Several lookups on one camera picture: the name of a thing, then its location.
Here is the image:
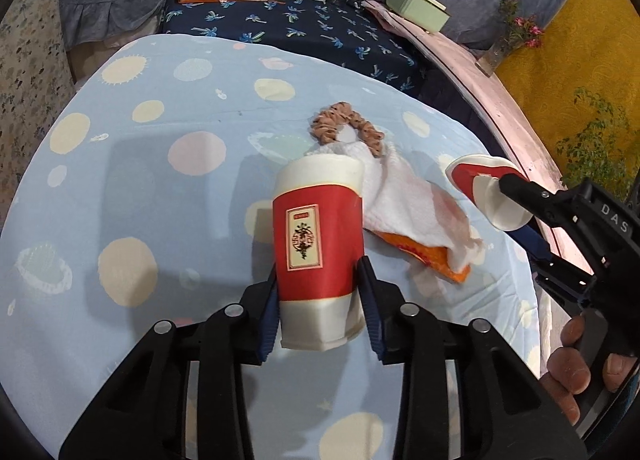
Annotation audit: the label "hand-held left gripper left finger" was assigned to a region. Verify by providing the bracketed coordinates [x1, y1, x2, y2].
[59, 267, 281, 460]

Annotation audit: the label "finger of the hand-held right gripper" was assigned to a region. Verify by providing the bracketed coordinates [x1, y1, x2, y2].
[510, 225, 596, 311]
[499, 173, 601, 261]

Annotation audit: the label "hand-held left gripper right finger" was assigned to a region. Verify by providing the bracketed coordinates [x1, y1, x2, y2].
[354, 256, 588, 460]

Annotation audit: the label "red and white paper cup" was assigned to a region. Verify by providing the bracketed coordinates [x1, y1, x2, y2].
[445, 154, 532, 231]
[271, 147, 367, 352]

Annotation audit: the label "person's right hand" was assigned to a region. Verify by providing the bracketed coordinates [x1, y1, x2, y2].
[546, 315, 640, 425]

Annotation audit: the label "green leafy plant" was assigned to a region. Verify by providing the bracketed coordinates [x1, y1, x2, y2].
[555, 86, 633, 191]

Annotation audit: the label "orange crumpled wrapper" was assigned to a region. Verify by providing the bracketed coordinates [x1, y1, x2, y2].
[372, 230, 473, 285]

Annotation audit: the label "white paper tissue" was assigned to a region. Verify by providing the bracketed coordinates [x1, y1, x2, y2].
[325, 140, 486, 273]

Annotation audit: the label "pink cloth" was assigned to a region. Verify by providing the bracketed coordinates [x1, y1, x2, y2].
[360, 0, 596, 276]

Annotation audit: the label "glass vase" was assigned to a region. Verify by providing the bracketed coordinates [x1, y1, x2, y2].
[476, 37, 516, 77]

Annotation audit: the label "yellow backdrop cloth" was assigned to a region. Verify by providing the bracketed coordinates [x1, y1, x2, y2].
[492, 0, 640, 201]

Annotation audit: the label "pink flowers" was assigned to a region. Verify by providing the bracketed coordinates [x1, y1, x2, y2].
[497, 0, 546, 53]

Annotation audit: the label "brown hair scrunchie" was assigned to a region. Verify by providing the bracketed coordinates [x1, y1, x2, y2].
[306, 101, 386, 157]

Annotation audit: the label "pale green tissue box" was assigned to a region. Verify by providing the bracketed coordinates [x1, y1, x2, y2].
[386, 0, 450, 33]

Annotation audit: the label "navy patterned cloth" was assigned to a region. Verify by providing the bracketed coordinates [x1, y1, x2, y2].
[159, 0, 436, 101]

